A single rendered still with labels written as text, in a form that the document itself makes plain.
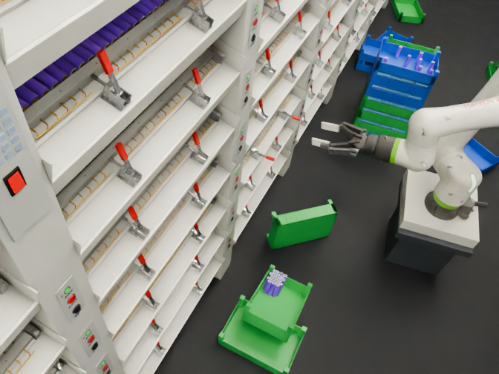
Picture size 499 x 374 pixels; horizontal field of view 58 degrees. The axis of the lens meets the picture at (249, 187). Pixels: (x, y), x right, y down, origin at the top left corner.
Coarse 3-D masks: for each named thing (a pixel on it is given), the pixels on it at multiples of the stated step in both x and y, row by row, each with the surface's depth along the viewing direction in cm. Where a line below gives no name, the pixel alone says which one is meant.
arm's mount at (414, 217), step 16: (416, 176) 203; (432, 176) 204; (416, 192) 197; (416, 208) 192; (400, 224) 190; (416, 224) 187; (432, 224) 187; (448, 224) 188; (464, 224) 189; (448, 240) 189; (464, 240) 186
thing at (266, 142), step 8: (296, 88) 196; (296, 96) 199; (288, 104) 194; (296, 104) 196; (288, 112) 192; (280, 120) 188; (272, 128) 184; (280, 128) 185; (272, 136) 182; (256, 144) 176; (264, 144) 178; (264, 152) 176; (248, 160) 171; (256, 160) 172; (248, 168) 169; (248, 176) 167
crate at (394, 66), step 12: (384, 36) 234; (384, 48) 239; (396, 48) 237; (408, 48) 235; (396, 60) 235; (432, 60) 235; (384, 72) 227; (396, 72) 225; (408, 72) 223; (420, 72) 221; (432, 84) 224
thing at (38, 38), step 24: (0, 0) 50; (24, 0) 50; (48, 0) 52; (72, 0) 54; (96, 0) 55; (120, 0) 59; (0, 24) 48; (24, 24) 49; (48, 24) 51; (72, 24) 53; (96, 24) 58; (0, 48) 44; (24, 48) 48; (48, 48) 51; (24, 72) 50
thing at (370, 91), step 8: (368, 80) 247; (368, 88) 237; (376, 88) 236; (376, 96) 239; (384, 96) 238; (392, 96) 236; (400, 96) 235; (400, 104) 238; (408, 104) 236; (416, 104) 235
